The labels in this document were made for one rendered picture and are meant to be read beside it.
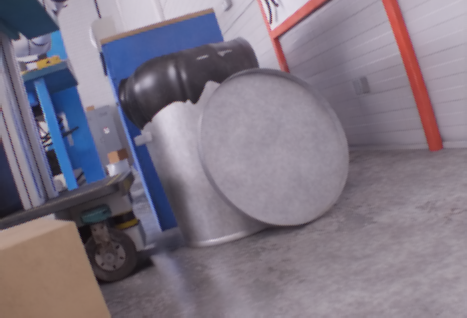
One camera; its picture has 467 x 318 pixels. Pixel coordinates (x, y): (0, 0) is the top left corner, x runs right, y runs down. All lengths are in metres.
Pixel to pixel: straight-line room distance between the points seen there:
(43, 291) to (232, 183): 0.74
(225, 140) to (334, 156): 0.41
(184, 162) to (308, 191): 0.42
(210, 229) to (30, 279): 0.83
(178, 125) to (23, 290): 0.84
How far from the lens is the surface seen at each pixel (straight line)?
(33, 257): 0.97
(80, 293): 1.00
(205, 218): 1.65
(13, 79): 2.04
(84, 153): 3.93
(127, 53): 2.28
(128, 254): 1.63
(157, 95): 1.60
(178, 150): 1.61
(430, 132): 2.08
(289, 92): 1.70
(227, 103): 1.57
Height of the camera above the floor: 0.39
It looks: 2 degrees down
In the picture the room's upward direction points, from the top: 18 degrees counter-clockwise
